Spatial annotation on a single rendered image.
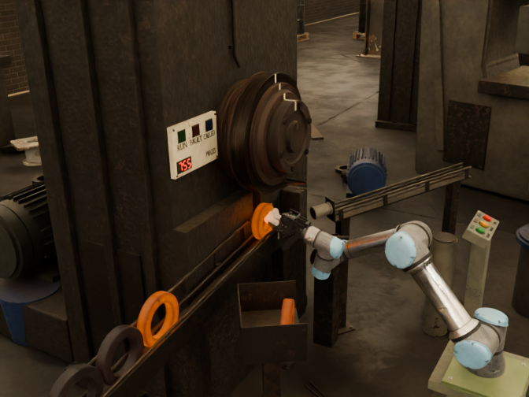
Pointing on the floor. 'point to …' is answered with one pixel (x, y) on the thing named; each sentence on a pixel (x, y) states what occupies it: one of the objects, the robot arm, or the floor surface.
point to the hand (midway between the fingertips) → (264, 217)
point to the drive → (34, 268)
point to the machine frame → (147, 161)
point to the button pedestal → (477, 262)
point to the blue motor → (365, 172)
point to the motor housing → (326, 307)
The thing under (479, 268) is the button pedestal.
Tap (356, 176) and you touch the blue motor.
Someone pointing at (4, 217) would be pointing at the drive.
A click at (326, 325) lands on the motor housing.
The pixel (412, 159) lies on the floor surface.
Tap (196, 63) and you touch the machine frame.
